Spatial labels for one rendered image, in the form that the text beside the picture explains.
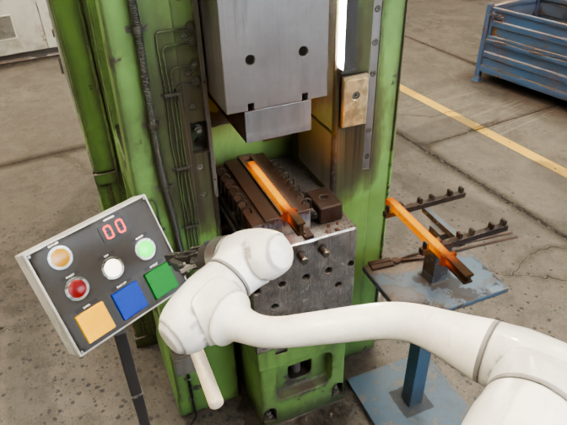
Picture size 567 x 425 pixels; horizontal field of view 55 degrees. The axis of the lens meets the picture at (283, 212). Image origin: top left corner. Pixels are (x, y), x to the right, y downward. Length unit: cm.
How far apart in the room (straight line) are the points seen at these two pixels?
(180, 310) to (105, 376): 172
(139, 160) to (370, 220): 93
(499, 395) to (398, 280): 119
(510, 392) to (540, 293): 237
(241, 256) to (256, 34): 63
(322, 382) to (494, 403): 158
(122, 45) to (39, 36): 529
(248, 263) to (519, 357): 48
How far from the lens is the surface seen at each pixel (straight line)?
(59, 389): 269
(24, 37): 676
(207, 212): 177
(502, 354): 85
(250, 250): 101
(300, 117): 156
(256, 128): 152
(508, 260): 329
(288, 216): 169
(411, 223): 172
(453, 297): 190
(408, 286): 190
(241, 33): 141
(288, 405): 229
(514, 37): 539
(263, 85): 148
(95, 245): 142
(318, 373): 230
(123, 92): 154
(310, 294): 188
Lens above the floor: 197
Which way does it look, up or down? 35 degrees down
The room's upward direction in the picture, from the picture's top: 2 degrees counter-clockwise
